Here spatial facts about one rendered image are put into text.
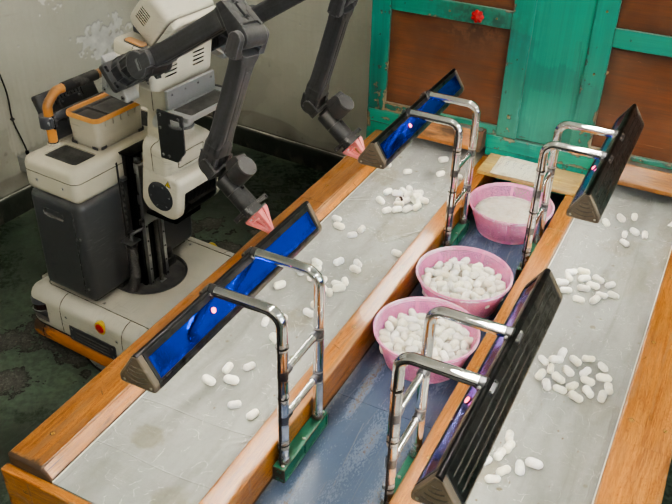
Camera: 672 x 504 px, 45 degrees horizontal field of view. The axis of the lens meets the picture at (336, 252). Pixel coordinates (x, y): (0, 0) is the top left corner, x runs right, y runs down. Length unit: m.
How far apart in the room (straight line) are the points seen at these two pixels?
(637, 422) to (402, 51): 1.56
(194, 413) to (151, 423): 0.09
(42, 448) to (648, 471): 1.24
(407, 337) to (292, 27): 2.44
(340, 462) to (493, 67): 1.51
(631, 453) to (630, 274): 0.73
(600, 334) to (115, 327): 1.61
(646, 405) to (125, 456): 1.15
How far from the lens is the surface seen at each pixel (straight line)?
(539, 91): 2.81
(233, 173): 2.18
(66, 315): 3.08
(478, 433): 1.35
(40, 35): 4.06
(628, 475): 1.82
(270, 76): 4.38
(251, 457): 1.73
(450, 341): 2.09
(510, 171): 2.80
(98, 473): 1.79
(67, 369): 3.20
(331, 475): 1.82
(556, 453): 1.85
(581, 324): 2.21
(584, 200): 2.02
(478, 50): 2.83
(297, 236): 1.81
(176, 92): 2.53
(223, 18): 2.06
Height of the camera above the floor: 2.04
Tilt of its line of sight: 33 degrees down
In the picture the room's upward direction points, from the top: 2 degrees clockwise
